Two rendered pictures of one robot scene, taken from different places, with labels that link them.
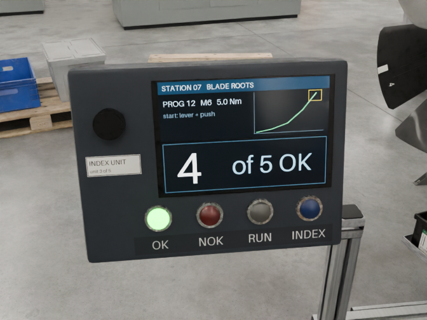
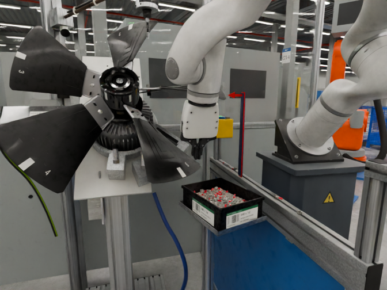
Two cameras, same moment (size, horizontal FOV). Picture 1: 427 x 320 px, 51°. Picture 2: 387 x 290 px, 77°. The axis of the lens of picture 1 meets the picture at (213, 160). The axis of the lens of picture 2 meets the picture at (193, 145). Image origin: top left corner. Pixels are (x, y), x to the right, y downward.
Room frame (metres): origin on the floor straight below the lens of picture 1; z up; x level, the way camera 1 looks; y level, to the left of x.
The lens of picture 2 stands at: (0.85, 0.20, 1.17)
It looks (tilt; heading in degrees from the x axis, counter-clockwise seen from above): 11 degrees down; 261
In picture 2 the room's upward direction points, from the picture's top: straight up
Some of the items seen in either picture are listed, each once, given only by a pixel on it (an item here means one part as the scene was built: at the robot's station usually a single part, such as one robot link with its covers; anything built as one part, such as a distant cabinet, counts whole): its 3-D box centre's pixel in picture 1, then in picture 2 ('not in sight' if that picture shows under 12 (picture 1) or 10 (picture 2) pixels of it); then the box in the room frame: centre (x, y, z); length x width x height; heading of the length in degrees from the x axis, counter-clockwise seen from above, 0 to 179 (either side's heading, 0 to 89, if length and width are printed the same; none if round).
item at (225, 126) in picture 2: not in sight; (217, 128); (0.54, -0.99, 1.02); 0.16 x 0.10 x 0.11; 96
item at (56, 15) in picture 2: not in sight; (60, 19); (1.27, -1.13, 1.54); 0.10 x 0.07 x 0.09; 131
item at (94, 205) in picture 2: not in sight; (99, 191); (1.12, -0.96, 0.73); 0.15 x 0.09 x 0.22; 96
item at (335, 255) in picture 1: (338, 272); (372, 211); (0.45, -0.16, 0.96); 0.03 x 0.03 x 0.20; 6
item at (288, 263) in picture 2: not in sight; (250, 283); (0.49, -0.59, 0.45); 0.82 x 0.02 x 0.66; 96
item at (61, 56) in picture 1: (74, 68); not in sight; (3.43, 1.08, 0.31); 0.60 x 0.42 x 0.33; 24
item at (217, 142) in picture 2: not in sight; (217, 147); (0.54, -0.99, 0.92); 0.03 x 0.03 x 0.12; 6
